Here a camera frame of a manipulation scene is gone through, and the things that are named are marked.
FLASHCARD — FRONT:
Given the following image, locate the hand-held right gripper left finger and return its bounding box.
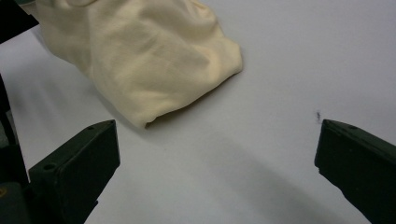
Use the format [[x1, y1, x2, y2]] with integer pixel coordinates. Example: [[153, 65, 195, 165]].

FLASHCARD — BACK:
[[28, 119, 121, 224]]

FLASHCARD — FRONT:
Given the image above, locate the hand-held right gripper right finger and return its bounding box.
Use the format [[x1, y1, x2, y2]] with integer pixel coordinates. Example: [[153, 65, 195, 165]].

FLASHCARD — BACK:
[[314, 119, 396, 224]]

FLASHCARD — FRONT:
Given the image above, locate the cream cloth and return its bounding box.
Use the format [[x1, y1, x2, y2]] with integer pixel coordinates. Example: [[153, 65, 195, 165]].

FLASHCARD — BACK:
[[18, 0, 244, 130]]

